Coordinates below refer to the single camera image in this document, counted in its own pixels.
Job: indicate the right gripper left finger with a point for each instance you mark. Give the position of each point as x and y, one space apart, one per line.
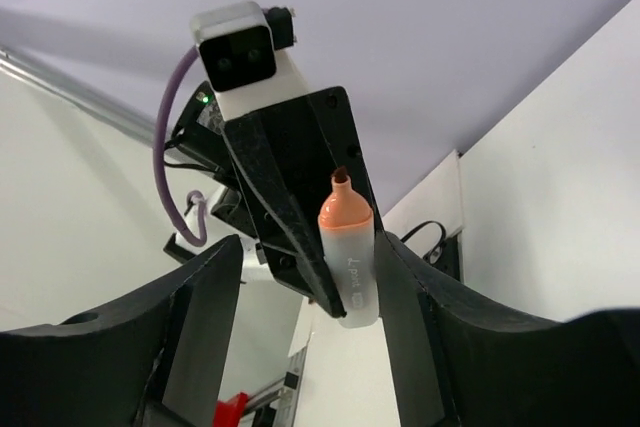
153 357

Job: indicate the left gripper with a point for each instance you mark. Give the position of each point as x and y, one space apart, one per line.
281 155

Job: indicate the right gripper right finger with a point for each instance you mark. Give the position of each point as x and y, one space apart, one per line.
459 358

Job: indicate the orange clear highlighter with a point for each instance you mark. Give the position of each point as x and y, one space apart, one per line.
346 227

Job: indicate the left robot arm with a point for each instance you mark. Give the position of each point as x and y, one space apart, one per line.
199 135

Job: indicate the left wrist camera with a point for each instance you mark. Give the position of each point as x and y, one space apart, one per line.
245 68

